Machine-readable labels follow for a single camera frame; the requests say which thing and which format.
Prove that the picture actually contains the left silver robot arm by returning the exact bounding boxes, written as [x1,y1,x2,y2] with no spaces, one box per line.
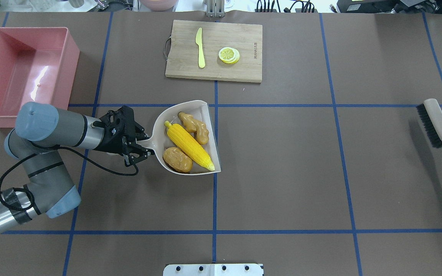
[0,102,154,234]

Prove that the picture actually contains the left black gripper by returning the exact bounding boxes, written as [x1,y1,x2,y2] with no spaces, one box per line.
[92,106,155,167]

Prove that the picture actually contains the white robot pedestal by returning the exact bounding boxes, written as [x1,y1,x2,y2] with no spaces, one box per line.
[163,263,264,276]

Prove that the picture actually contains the pink bowl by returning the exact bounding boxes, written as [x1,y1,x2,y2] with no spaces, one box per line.
[139,0,178,11]

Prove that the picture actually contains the wooden cutting board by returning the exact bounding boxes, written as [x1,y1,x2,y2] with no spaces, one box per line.
[165,20,263,83]

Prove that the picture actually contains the beige plastic dustpan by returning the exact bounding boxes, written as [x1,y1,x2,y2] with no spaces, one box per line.
[136,100,222,176]

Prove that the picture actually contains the pink plastic bin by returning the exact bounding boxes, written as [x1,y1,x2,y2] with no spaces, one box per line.
[0,27,80,128]

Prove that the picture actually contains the yellow toy corn cob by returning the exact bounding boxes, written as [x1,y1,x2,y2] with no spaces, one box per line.
[164,121,215,171]

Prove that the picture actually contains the yellow lemon slices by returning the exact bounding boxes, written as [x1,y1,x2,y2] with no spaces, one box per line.
[218,47,241,64]

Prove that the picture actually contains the yellow plastic knife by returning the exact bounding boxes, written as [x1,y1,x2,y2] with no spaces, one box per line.
[195,27,206,68]

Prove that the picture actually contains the brown toy potato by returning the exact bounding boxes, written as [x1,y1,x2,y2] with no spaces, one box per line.
[162,147,193,173]

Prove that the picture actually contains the tan toy ginger root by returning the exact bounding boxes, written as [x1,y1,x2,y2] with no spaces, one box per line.
[178,112,210,145]

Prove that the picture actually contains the beige hand brush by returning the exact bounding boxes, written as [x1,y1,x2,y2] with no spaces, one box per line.
[416,99,442,148]

